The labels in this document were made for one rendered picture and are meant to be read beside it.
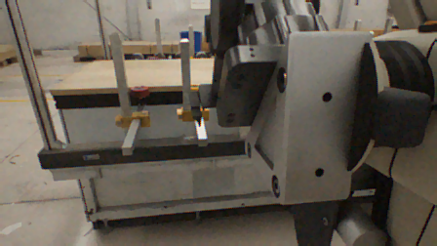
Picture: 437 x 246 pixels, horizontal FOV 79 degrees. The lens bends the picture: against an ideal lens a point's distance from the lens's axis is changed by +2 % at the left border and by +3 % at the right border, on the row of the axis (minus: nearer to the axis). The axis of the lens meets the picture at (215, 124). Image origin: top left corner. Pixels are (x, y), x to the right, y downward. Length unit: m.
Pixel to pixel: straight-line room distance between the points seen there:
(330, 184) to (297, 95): 0.07
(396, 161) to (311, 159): 0.09
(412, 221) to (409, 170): 0.11
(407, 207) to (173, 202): 1.43
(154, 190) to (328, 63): 1.51
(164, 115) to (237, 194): 0.70
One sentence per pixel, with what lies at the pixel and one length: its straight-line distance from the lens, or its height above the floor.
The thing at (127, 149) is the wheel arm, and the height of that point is 0.82.
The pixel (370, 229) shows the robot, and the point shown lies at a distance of 0.36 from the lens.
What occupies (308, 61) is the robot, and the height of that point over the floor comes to 1.21.
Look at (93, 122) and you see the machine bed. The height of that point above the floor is 0.73.
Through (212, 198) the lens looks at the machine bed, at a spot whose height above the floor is 0.17.
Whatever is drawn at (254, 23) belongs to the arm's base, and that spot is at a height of 1.23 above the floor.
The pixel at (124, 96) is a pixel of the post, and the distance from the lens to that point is 1.10.
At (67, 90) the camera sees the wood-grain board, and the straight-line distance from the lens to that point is 1.38.
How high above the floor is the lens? 1.24
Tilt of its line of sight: 24 degrees down
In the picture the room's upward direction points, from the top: straight up
